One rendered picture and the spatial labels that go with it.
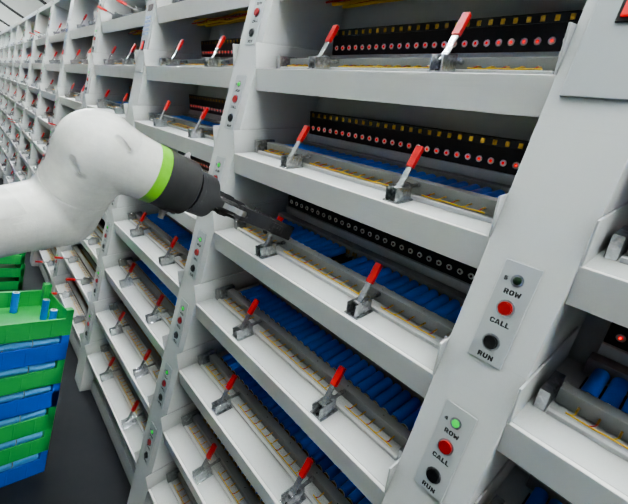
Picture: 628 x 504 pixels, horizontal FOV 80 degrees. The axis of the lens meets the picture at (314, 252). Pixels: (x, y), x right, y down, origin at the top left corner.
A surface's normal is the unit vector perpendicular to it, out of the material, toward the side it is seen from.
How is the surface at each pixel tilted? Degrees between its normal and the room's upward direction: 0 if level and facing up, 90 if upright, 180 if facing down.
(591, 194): 90
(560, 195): 90
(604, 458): 19
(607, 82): 90
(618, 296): 109
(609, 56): 90
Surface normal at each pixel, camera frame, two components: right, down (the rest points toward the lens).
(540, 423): 0.05, -0.91
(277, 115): 0.65, 0.34
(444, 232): -0.76, 0.23
